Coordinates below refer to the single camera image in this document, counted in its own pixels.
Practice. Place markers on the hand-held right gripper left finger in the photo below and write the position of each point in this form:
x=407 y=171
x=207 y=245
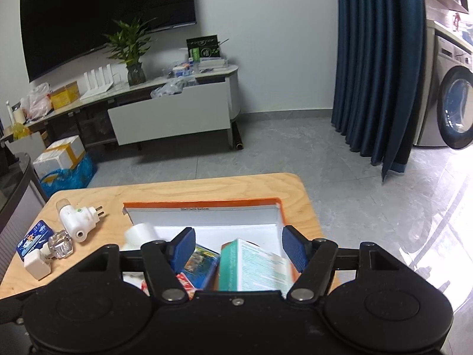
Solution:
x=184 y=247

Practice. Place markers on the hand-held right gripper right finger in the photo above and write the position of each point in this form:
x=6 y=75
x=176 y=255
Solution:
x=293 y=247

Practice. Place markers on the teal cardboard box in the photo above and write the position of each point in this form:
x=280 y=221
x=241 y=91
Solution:
x=251 y=270

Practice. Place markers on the orange and white box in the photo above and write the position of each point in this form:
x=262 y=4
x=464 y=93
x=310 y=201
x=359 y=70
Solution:
x=221 y=216

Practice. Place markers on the blue colourful box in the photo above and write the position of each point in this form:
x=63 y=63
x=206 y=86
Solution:
x=203 y=266

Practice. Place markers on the white plug-in device with bottle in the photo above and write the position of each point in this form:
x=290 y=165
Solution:
x=140 y=235

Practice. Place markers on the wooden table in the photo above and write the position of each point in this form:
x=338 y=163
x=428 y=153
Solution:
x=184 y=190

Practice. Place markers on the white plug-in device green dot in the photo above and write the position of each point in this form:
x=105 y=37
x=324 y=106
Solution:
x=79 y=222

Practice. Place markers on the black roll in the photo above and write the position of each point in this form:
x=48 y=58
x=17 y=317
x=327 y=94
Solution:
x=237 y=138

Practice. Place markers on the blue plastic bag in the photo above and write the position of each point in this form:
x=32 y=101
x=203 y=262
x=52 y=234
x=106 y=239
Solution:
x=74 y=179

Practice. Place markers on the white television cabinet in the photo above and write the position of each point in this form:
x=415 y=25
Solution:
x=173 y=112

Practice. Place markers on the white cube plug glass bottle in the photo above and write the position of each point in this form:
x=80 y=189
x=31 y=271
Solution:
x=37 y=264

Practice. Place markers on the blue printed packet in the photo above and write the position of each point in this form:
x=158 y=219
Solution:
x=33 y=238

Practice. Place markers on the white box with yellow tape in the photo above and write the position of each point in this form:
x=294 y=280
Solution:
x=59 y=155

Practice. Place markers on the clear plastic bag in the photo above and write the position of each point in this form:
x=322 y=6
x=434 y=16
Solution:
x=172 y=88

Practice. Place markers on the dark round table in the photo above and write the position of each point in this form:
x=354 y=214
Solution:
x=18 y=199

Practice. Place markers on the white router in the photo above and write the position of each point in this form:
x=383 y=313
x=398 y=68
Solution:
x=98 y=87

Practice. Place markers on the black and green box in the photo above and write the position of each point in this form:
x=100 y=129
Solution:
x=204 y=48

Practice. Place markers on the yellow bag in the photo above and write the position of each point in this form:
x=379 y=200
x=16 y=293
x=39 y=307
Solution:
x=20 y=131

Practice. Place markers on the potted bamboo plant glass vase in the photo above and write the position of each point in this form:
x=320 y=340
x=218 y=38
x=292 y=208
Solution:
x=133 y=51

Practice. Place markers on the blue curtain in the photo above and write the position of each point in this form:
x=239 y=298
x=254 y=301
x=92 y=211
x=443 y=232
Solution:
x=377 y=63

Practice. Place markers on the white and red plastic bag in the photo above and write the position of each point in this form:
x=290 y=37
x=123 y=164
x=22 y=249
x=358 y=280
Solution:
x=37 y=101

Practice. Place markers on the silver washing machine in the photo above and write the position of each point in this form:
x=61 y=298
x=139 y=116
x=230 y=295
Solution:
x=443 y=92

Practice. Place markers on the black wall television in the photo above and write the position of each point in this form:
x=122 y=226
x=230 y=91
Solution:
x=103 y=14

